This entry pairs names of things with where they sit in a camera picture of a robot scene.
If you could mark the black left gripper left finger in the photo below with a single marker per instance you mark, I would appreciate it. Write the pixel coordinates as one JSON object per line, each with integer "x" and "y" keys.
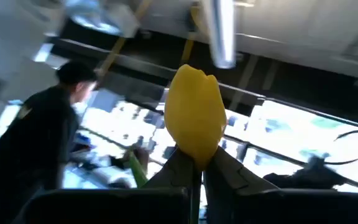
{"x": 120, "y": 208}

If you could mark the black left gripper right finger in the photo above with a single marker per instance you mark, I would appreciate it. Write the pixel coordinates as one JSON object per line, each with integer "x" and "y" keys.
{"x": 259, "y": 208}

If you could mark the yellow artificial tulip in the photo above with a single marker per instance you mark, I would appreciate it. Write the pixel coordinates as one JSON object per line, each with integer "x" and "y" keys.
{"x": 194, "y": 118}

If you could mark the person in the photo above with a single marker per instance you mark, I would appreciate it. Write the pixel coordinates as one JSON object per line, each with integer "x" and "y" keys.
{"x": 26, "y": 149}

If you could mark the yellow ceiling pipe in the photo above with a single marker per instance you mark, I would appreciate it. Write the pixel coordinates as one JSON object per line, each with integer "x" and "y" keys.
{"x": 117, "y": 49}

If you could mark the silver ceiling pipe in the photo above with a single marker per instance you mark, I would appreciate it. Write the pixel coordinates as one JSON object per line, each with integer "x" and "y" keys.
{"x": 222, "y": 31}

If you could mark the rectangular ceiling light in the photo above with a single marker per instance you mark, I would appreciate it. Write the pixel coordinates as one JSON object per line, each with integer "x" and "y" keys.
{"x": 104, "y": 18}

